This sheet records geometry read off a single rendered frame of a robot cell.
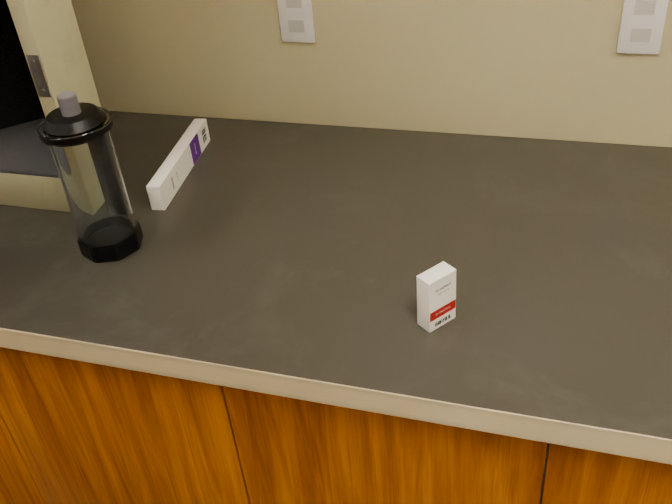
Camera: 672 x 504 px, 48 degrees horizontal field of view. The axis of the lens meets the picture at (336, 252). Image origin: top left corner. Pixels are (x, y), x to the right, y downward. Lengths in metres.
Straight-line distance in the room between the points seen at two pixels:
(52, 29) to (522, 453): 0.94
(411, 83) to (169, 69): 0.53
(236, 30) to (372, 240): 0.59
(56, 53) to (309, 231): 0.49
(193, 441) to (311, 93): 0.75
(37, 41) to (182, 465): 0.70
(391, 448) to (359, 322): 0.18
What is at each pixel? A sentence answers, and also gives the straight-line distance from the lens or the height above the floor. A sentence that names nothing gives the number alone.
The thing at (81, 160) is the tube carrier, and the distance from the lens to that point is 1.17.
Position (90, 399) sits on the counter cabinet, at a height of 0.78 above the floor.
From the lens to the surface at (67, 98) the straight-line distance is 1.16.
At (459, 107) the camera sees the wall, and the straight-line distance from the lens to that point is 1.51.
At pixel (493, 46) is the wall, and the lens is 1.46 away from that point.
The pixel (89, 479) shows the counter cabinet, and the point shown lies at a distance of 1.46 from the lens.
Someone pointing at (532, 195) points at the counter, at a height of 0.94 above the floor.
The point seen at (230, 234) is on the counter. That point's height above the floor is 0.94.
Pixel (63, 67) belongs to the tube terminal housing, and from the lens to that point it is 1.32.
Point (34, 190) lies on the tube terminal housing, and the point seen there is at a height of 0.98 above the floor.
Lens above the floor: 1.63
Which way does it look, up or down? 36 degrees down
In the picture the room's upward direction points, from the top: 6 degrees counter-clockwise
